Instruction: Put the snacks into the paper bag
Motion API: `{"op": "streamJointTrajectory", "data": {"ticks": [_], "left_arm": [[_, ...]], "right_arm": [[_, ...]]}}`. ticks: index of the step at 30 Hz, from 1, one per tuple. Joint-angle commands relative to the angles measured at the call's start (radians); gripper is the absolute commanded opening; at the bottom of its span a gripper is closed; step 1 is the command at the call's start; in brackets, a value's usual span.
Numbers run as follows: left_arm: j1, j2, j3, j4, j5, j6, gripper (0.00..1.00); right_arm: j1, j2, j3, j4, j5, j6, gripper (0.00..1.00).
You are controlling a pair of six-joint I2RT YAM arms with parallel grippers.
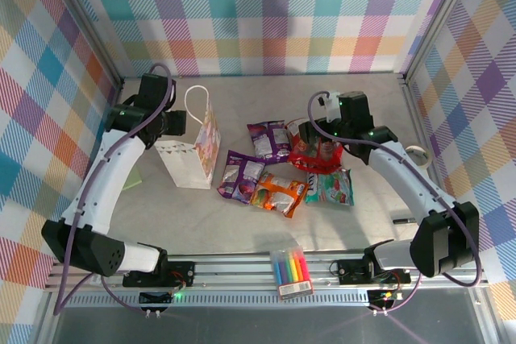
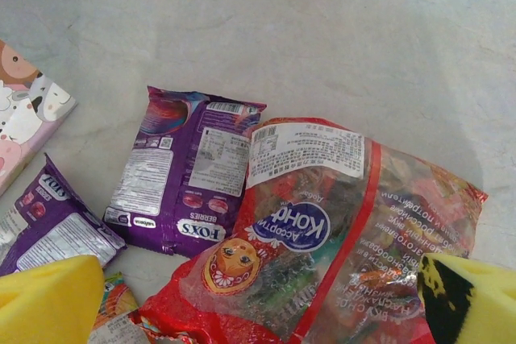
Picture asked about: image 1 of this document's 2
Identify red candy bag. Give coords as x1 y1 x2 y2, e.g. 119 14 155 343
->
285 117 344 174

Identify white patterned paper bag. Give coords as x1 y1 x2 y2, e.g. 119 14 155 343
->
154 85 222 191

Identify purple snack bag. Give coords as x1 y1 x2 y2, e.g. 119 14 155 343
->
246 120 292 164
217 149 266 204

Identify teal candy bag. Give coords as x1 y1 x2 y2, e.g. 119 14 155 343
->
305 168 355 207

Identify orange snack bag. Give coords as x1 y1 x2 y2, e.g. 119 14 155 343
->
249 172 310 218

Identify green sticky note pad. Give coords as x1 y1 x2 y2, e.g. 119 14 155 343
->
122 166 143 191

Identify white tape roll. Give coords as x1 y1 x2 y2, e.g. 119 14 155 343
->
404 144 433 170

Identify pack of coloured markers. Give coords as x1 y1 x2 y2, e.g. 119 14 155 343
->
268 243 314 302

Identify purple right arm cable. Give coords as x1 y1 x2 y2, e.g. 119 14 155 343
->
308 89 484 315

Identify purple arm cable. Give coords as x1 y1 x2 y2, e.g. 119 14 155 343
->
52 62 178 317
308 89 484 315

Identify aluminium side rail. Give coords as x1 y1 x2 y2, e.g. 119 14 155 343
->
401 73 491 287

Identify aluminium frame post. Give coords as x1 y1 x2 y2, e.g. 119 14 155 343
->
402 0 483 83
40 0 124 91

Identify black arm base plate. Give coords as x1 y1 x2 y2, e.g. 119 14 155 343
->
337 258 412 285
123 261 195 288

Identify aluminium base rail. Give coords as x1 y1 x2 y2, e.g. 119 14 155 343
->
44 253 491 309

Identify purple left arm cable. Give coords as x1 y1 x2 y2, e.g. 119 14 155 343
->
52 62 178 317

